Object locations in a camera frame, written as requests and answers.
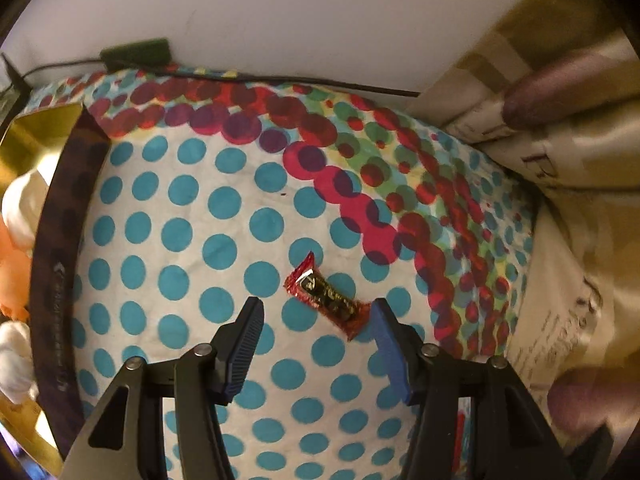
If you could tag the large white sock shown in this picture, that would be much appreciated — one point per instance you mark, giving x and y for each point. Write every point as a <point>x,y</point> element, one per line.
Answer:
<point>25,205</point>

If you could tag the polka dot cloth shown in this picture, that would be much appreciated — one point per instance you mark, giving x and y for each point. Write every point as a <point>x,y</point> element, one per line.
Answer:
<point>200,200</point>

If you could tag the brown rounded knob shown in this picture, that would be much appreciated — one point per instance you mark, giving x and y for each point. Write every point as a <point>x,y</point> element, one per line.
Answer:
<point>582,400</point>

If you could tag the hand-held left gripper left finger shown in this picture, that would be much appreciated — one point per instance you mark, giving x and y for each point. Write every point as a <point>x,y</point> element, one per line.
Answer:
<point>245,350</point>

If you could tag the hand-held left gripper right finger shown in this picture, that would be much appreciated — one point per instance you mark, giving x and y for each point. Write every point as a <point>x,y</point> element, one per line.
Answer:
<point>390,355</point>

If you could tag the small white sock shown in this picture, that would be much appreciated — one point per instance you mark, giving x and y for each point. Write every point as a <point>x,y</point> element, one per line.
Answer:
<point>15,360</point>

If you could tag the beige printed cloth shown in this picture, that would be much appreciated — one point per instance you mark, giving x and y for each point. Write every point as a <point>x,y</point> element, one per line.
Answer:
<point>590,240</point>

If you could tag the dark green wall box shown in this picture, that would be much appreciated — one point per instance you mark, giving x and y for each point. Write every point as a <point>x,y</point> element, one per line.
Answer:
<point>135,52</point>

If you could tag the orange star-shaped toy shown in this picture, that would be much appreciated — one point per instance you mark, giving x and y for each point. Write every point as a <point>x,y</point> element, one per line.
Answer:
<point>12,270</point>

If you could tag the black blurred object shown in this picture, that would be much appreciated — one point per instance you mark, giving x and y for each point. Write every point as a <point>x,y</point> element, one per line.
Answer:
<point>595,455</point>

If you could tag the gold metal tin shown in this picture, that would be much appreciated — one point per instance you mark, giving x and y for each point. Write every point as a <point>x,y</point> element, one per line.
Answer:
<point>60,260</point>

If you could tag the red candy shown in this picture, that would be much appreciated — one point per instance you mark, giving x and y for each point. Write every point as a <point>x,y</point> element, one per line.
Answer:
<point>325,297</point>

